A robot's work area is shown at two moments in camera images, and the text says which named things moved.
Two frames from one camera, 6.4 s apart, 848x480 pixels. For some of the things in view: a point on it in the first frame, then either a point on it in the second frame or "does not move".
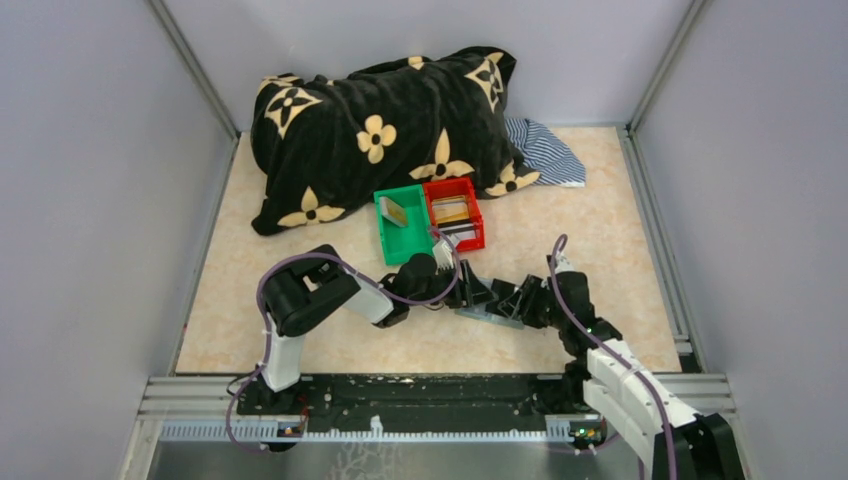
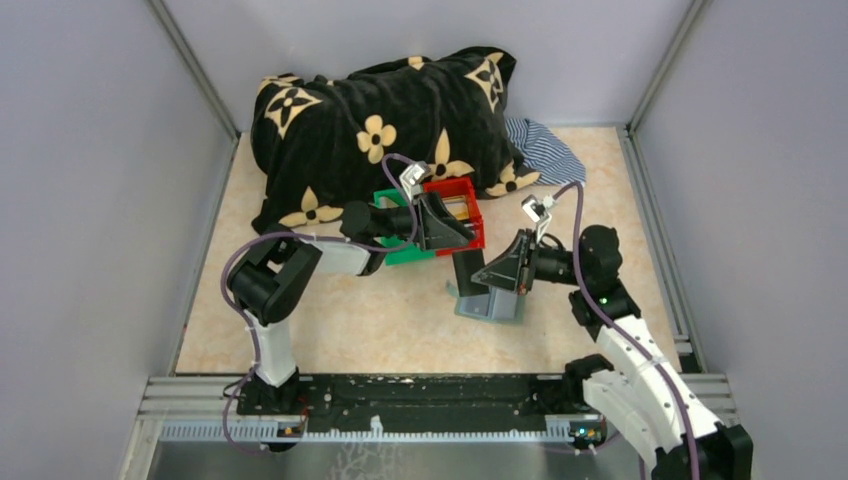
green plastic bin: (401, 243) does not move
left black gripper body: (461, 296) → (423, 224)
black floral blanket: (321, 147) does not move
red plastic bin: (456, 187) does not move
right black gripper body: (534, 308) → (523, 273)
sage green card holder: (479, 312) does not move
